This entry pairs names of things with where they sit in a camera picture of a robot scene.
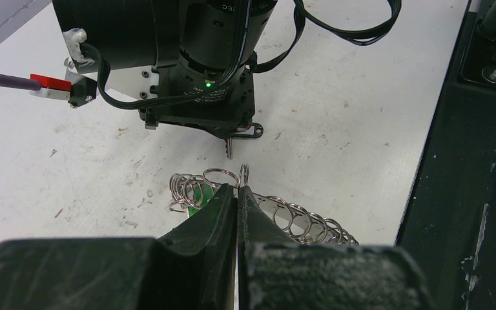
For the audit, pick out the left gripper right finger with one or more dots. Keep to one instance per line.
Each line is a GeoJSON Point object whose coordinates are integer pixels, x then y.
{"type": "Point", "coordinates": [276, 272]}

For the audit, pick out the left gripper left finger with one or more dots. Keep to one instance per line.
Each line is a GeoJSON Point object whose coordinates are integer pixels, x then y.
{"type": "Point", "coordinates": [191, 267]}

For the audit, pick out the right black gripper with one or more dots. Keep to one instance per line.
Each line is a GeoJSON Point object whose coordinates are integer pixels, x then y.
{"type": "Point", "coordinates": [204, 58]}

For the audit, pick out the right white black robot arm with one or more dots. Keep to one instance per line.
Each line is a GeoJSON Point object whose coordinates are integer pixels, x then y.
{"type": "Point", "coordinates": [115, 40]}

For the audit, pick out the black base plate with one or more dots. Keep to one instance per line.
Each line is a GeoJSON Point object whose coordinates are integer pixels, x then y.
{"type": "Point", "coordinates": [449, 226]}

